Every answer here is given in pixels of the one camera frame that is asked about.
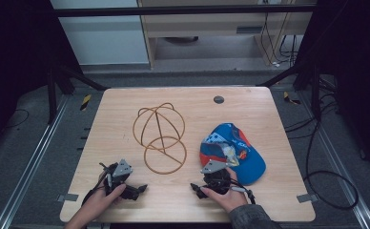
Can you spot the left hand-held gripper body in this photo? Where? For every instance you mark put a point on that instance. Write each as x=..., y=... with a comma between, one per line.
x=121, y=169

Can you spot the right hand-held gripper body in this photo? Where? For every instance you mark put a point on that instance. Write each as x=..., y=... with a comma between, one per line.
x=216, y=178

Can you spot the blue and red cap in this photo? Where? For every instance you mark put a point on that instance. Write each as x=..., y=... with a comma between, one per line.
x=250, y=162

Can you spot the person's right hand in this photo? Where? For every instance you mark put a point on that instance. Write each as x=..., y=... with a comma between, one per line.
x=232, y=198

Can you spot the person's left hand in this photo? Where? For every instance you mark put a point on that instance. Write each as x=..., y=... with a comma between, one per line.
x=102, y=198

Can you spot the yellow black tape strip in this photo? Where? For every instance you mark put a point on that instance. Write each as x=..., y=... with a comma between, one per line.
x=289, y=98
x=85, y=102

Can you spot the grey round table grommet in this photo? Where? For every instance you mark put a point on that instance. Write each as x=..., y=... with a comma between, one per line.
x=218, y=99

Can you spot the black metal stand legs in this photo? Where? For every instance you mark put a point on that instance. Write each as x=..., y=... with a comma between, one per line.
x=315, y=95
x=51, y=95

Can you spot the white cabinet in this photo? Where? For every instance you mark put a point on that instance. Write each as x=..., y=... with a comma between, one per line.
x=103, y=41

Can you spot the light wooden desk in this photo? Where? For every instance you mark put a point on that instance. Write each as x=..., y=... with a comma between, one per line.
x=205, y=28

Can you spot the black curtain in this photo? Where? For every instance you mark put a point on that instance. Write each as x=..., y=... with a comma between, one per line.
x=14, y=57
x=358, y=63

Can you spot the grey table bracket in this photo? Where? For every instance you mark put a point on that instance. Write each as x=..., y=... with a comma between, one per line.
x=307, y=198
x=68, y=197

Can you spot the aluminium floor rail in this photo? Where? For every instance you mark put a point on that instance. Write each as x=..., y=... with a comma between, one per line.
x=339, y=162
x=30, y=162

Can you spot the black horizontal frame bar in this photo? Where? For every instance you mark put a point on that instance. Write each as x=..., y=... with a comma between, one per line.
x=173, y=10

